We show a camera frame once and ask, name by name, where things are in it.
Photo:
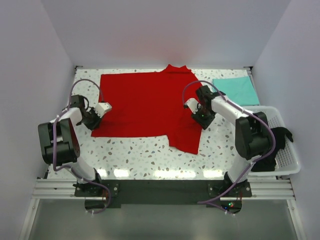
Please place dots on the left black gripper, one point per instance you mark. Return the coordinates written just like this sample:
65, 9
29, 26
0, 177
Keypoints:
93, 126

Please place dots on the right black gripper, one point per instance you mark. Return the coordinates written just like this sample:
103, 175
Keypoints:
204, 124

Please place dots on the red t shirt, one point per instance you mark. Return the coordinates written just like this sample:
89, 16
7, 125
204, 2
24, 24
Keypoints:
150, 104

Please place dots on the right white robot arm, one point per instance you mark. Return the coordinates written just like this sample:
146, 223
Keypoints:
253, 138

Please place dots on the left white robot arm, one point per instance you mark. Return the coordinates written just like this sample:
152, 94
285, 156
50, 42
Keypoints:
61, 149

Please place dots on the folded teal t shirt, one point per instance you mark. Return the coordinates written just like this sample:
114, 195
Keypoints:
239, 90

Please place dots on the black t shirt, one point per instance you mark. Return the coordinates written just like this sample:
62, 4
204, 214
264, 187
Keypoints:
268, 164

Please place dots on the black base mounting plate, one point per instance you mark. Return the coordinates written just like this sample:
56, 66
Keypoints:
117, 193

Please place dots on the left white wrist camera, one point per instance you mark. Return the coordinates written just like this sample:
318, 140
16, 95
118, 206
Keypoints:
102, 108

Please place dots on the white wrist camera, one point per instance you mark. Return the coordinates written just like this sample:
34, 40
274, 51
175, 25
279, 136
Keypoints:
192, 105
102, 108

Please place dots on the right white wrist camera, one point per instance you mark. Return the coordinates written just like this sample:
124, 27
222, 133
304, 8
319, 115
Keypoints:
192, 105

